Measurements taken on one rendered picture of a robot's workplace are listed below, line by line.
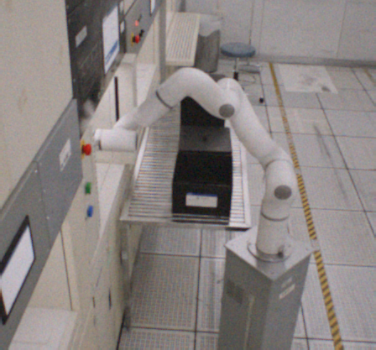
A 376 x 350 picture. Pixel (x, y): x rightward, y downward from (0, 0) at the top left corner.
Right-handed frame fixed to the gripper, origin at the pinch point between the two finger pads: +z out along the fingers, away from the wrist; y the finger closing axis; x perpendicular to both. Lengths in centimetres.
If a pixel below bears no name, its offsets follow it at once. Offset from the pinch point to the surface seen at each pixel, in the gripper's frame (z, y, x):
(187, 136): -48, 77, -37
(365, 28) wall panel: -248, 452, -73
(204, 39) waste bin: -49, 400, -80
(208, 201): -61, 18, -39
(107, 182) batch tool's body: -13.2, 25.4, -36.5
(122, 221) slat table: -22, 12, -48
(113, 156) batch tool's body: -13, 42, -32
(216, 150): -63, 62, -37
